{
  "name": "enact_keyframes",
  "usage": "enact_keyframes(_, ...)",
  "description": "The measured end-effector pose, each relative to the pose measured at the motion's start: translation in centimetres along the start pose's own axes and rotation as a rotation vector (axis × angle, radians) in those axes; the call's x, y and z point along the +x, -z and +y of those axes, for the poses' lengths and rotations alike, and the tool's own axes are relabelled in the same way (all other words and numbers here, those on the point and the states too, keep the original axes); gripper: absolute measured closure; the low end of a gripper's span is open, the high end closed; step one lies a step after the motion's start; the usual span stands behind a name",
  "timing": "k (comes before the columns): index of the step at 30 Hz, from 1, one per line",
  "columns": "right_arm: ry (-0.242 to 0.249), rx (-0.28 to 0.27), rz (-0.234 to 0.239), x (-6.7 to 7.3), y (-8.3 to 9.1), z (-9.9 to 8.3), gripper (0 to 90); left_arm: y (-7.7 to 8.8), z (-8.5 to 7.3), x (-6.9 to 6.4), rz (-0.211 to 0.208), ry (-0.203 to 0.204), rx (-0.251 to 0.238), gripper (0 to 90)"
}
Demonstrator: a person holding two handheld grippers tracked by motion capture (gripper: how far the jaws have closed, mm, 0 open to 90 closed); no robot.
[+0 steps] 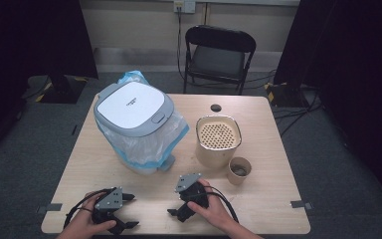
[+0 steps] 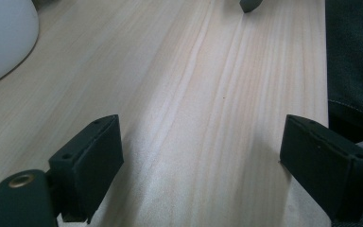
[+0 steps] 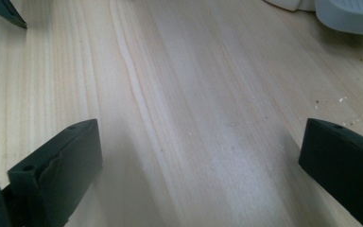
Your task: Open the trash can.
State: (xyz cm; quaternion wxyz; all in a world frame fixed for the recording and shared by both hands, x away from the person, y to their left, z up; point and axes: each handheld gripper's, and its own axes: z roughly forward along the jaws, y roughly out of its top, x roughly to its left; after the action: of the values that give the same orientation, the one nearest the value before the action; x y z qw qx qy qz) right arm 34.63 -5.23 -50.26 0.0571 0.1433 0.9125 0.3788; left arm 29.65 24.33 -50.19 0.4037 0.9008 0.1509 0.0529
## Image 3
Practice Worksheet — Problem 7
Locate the white and grey trash bin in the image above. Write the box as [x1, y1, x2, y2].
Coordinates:
[263, 0, 363, 39]

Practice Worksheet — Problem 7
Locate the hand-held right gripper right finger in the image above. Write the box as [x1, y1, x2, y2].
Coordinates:
[298, 117, 363, 227]

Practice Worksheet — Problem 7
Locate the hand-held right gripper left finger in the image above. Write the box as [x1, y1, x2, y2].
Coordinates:
[1, 118, 103, 227]

